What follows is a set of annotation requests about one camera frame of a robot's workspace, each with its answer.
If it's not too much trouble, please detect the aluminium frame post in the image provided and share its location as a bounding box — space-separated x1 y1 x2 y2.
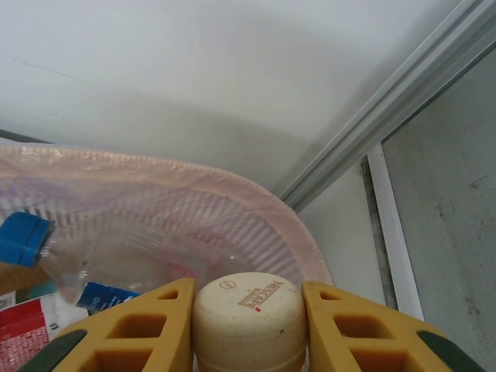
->
277 0 496 212

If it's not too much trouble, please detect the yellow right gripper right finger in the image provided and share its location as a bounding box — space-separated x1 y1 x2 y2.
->
301 281 489 372

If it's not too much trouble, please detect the pink plastic bin liner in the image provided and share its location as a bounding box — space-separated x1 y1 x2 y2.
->
0 143 335 311

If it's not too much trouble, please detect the clear bottle red cap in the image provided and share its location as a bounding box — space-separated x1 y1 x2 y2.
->
0 298 63 372

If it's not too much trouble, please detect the white window frame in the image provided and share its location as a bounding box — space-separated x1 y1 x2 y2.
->
366 146 425 322

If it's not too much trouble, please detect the beige slatted plastic bin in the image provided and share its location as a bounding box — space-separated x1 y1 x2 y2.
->
0 143 335 311

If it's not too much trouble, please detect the brown Nescafe bottle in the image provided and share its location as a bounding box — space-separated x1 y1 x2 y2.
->
192 270 309 372

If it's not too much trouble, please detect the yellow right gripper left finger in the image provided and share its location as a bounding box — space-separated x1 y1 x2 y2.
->
22 277 197 372

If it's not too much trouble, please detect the clear bottle blue label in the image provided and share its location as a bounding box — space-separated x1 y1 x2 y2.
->
0 211 187 322

